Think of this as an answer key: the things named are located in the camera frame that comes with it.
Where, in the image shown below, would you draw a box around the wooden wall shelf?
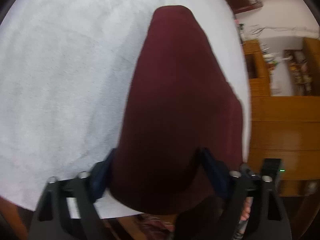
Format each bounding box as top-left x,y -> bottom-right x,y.
283,49 -> 312,96

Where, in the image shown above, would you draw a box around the maroon pants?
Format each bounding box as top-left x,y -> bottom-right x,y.
110,5 -> 242,215

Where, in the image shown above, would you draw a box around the person's right hand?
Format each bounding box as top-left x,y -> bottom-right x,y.
238,197 -> 253,239

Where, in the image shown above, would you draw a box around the wooden desk cabinet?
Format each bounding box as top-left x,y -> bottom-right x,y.
242,40 -> 271,97

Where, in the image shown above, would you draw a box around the white bed sheet mattress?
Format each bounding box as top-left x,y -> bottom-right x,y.
1,0 -> 251,210

